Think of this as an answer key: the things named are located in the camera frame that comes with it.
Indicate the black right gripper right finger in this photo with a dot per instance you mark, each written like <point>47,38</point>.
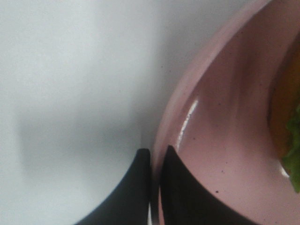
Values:
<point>186,202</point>

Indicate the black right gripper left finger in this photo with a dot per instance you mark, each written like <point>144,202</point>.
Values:
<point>128,203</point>

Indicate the pink round plate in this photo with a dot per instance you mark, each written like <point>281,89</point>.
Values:
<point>217,117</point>

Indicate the burger with lettuce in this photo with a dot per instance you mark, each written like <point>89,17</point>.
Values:
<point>284,114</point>

